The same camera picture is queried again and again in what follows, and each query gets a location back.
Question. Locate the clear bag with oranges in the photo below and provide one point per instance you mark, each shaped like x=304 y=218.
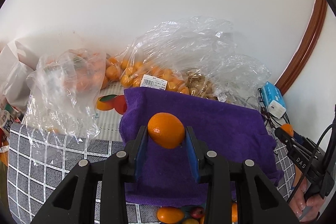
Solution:
x=63 y=93

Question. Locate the brown wooden door frame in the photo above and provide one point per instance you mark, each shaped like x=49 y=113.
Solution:
x=305 y=48

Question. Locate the white plastic bag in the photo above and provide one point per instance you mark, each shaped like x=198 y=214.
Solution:
x=17 y=62

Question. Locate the blue white tissue pack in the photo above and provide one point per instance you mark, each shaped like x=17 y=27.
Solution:
x=273 y=100

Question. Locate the purple towel tray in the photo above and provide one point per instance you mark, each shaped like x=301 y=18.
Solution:
x=235 y=132

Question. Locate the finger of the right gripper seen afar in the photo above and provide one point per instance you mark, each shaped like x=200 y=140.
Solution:
x=284 y=137

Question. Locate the orange mandarin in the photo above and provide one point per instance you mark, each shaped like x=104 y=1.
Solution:
x=234 y=212

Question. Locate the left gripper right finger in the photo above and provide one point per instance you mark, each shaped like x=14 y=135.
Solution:
x=258 y=201

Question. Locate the red paper bag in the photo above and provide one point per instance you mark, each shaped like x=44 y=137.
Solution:
x=2 y=135

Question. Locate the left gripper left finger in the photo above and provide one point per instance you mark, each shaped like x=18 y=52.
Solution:
x=74 y=199

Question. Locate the small red fruit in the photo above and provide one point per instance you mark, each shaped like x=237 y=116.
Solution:
x=197 y=212

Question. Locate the green-brown small fruit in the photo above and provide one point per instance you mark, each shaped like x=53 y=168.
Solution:
x=190 y=221

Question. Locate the large clear plastic bag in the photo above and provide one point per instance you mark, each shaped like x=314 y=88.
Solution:
x=197 y=57

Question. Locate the person's right hand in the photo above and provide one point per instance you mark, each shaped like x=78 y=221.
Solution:
x=298 y=204

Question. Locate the grey checked tablecloth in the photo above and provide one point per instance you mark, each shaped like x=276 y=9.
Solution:
x=39 y=161

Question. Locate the fruit print box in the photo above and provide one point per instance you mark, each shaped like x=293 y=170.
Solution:
x=110 y=107

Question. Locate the small orange kumquat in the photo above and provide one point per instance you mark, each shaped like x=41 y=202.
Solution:
x=170 y=215
x=288 y=129
x=166 y=130

